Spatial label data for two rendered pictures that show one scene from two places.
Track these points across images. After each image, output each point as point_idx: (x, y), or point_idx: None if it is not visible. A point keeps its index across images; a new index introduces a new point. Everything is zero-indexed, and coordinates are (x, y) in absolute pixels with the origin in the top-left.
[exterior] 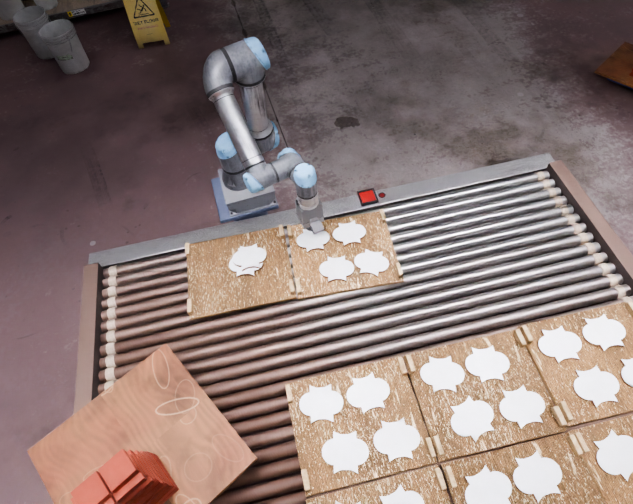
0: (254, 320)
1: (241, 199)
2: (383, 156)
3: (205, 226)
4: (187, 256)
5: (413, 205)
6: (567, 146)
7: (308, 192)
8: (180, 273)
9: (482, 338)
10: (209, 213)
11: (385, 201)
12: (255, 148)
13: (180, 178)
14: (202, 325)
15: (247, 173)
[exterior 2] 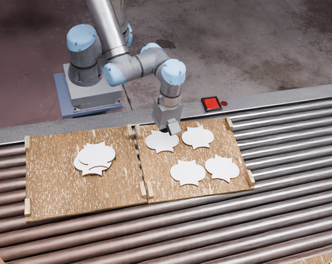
0: (100, 224)
1: (87, 95)
2: (195, 75)
3: (34, 122)
4: (27, 150)
5: (254, 115)
6: None
7: (175, 90)
8: (17, 168)
9: None
10: (39, 110)
11: (227, 109)
12: (121, 37)
13: (12, 76)
14: (41, 229)
15: (110, 63)
